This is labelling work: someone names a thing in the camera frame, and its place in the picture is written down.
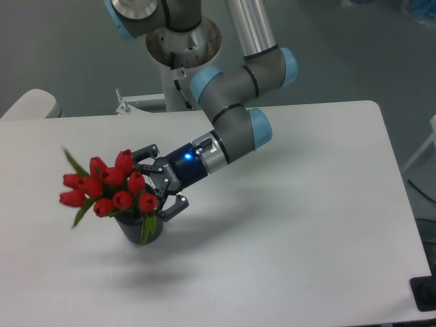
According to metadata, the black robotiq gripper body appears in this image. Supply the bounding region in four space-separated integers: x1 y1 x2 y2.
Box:
141 143 208 200

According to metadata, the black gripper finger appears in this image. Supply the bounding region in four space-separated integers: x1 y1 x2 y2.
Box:
157 194 189 222
132 144 161 170

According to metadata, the dark grey ribbed vase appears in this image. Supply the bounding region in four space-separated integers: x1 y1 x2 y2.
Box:
114 183 164 246

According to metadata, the red tulip bouquet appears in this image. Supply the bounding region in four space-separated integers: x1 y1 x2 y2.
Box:
59 149 152 227

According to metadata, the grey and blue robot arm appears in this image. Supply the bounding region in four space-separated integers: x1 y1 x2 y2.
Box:
105 1 298 221

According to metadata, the white chair backrest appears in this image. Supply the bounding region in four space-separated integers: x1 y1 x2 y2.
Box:
1 89 63 121

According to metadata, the black device at table edge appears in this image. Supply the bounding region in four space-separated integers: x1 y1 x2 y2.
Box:
409 276 435 312

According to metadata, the clear bag with blue items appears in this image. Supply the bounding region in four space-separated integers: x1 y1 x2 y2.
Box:
401 0 435 27

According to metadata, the white pedestal base frame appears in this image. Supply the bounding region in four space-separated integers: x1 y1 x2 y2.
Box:
114 87 205 116

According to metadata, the black cable on pedestal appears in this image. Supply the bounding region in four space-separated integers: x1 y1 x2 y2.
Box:
170 51 194 112

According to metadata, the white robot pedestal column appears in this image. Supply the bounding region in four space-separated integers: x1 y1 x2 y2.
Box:
146 16 222 110

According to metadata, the black cable on floor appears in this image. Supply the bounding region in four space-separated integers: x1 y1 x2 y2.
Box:
407 178 436 202

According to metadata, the white furniture frame right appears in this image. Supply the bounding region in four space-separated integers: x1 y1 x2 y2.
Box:
401 116 435 176

